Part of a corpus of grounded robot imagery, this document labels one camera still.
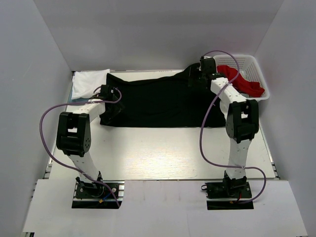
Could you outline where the red t shirt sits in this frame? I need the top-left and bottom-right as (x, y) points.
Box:
(217, 65), (265, 98)

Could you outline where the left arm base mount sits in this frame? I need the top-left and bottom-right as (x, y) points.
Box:
(72, 177), (124, 209)

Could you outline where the white plastic basket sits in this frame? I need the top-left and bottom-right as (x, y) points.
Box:
(213, 54), (270, 101)

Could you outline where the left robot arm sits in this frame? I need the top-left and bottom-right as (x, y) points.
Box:
(57, 85), (124, 197)

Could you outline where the folded light blue t shirt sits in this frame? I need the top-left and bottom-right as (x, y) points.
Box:
(70, 91), (76, 100)

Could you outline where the black t shirt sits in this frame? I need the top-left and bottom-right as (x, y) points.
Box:
(101, 64), (226, 128)

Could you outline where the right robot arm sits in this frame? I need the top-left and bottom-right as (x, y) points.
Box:
(189, 56), (259, 197)

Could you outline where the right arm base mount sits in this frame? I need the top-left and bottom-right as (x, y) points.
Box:
(201, 182), (254, 210)

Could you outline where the folded white t shirt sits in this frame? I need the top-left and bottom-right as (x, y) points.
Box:
(72, 69), (110, 99)

